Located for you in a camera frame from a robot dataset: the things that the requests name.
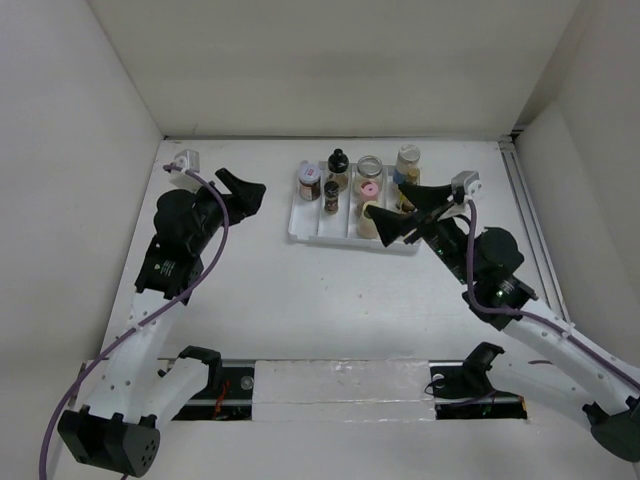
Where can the red label spice jar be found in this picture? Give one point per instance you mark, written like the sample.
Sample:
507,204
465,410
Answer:
309,179

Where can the yellow-green lid spice jar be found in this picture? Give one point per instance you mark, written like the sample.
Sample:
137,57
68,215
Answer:
366,227

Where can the black dome lid jar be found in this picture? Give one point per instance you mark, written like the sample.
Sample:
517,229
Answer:
338,169

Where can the white divided organizer tray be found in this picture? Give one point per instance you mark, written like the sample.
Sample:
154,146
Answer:
310,224

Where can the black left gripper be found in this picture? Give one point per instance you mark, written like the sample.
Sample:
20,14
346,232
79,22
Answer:
244,197

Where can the aluminium side rail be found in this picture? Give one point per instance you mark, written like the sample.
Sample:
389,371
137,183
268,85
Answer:
530,210

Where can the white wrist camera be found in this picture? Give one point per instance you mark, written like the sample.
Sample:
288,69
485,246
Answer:
186,160
467,185

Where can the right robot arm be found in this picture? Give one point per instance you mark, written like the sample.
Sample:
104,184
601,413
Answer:
484,261

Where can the small dark pepper bottle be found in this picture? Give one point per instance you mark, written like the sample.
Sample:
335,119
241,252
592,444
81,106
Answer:
331,192

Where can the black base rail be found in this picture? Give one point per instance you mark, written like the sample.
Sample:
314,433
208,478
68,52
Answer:
346,391

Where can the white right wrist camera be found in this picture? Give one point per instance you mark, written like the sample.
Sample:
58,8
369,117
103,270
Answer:
467,185

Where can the pink lid spice jar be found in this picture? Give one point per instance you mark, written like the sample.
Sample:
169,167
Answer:
368,191

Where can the glass jar beige powder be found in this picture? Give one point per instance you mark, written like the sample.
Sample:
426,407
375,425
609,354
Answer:
369,168

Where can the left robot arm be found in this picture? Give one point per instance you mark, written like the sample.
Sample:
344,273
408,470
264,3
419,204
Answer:
112,416

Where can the blue label white bottle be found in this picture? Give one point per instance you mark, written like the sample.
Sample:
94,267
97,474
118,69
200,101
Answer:
408,156

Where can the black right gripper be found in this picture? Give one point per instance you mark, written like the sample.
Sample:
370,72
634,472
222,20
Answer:
391,224

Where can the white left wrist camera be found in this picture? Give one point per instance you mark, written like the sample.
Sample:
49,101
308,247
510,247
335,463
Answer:
186,160

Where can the yellow bottle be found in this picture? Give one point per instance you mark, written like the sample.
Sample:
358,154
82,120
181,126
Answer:
405,206
412,178

